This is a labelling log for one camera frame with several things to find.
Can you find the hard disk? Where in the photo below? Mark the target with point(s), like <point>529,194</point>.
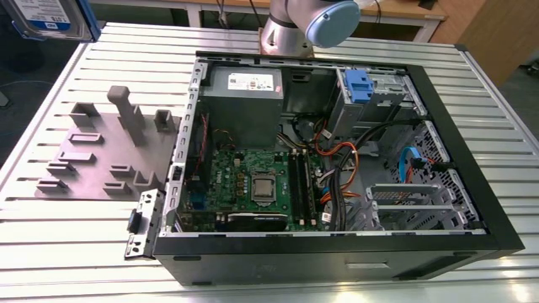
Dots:
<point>46,19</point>

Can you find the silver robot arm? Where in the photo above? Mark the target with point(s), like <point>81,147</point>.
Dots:
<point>286,38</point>

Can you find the metal disk bay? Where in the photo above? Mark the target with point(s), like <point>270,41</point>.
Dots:
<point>421,207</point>

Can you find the grey power supply unit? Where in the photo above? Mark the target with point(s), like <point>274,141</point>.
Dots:
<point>245,120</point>

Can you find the silver CPU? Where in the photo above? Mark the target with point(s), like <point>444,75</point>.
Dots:
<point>265,188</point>

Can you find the green motherboard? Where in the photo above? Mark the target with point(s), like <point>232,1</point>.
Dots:
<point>228,176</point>

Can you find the RAM stick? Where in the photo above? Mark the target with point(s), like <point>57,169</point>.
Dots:
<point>309,187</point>

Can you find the black graphics card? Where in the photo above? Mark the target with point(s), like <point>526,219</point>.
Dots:
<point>253,221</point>

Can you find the metal optical drive cage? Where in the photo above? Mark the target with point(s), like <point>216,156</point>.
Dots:
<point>362,116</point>

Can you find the blue plastic drive latch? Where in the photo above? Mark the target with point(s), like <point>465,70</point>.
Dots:
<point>358,88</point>

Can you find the black PC case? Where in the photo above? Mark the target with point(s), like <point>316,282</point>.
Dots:
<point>296,262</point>

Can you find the blue black rear connector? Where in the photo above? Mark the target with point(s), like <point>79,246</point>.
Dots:
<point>135,221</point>

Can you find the grey parts rack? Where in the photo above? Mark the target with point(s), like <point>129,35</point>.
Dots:
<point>106,176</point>

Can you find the wooden desk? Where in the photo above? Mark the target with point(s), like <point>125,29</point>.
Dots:
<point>401,12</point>

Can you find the small black desk device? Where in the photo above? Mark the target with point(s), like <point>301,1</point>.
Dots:
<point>428,3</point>

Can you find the wooden cabinet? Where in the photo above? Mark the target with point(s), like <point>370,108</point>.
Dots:
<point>497,38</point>

